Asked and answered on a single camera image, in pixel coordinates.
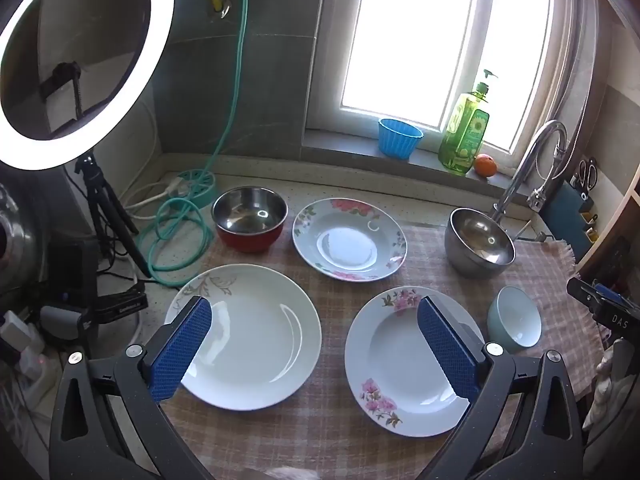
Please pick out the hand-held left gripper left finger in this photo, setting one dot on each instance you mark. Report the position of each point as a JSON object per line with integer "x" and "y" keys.
{"x": 185, "y": 350}

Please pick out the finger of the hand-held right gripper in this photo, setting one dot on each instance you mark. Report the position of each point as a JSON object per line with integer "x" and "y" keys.
{"x": 582, "y": 292}

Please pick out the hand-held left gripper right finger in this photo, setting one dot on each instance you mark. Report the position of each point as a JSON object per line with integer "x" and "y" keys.
{"x": 445, "y": 350}

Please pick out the deep pink flower plate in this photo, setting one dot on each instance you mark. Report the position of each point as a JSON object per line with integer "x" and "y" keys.
{"x": 395, "y": 355}

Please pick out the light blue ceramic bowl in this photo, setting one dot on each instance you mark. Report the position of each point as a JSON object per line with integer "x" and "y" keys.
{"x": 515, "y": 310}

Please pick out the white plate with leaf pattern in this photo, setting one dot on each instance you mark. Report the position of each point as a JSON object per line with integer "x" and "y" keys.
{"x": 260, "y": 330}

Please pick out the plain stainless steel bowl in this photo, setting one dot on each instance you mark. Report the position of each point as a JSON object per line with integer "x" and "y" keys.
{"x": 475, "y": 260}

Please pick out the red steel bowl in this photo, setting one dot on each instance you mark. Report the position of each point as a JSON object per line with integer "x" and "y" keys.
{"x": 250, "y": 240}

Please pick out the wide floral rim plate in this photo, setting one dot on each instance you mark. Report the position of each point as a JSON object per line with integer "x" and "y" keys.
{"x": 345, "y": 245}

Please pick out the person's right hand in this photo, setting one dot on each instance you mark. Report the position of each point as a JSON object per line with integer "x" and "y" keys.
{"x": 615, "y": 390}

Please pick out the black labelled device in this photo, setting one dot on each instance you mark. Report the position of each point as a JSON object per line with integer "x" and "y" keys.
{"x": 120, "y": 305}

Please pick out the blue utensil holder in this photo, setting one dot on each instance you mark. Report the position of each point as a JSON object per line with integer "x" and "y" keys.
{"x": 562, "y": 215}

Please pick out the scissors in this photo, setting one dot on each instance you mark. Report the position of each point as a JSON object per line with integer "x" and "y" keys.
{"x": 589, "y": 172}

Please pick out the black box device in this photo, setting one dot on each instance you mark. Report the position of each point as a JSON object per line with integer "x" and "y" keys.
{"x": 72, "y": 265}

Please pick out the pink checked cloth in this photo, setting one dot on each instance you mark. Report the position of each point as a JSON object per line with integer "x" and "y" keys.
{"x": 330, "y": 435}

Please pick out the chrome faucet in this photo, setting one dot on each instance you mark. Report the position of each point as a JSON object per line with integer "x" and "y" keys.
{"x": 530, "y": 152}

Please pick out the orange fruit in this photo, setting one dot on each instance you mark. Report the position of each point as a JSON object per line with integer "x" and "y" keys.
{"x": 486, "y": 166}

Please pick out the white power strip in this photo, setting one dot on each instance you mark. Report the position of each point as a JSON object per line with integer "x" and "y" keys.
{"x": 25, "y": 350}

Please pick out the black tripod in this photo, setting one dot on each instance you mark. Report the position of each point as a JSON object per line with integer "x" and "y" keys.
{"x": 92, "y": 180}

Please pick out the green dish soap bottle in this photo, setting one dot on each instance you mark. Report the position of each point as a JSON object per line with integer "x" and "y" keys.
{"x": 462, "y": 135}

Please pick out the blue fluted cup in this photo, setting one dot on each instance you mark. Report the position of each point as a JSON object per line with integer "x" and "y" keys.
{"x": 397, "y": 140}

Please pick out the window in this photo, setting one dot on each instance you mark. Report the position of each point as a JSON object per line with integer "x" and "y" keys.
{"x": 415, "y": 35}

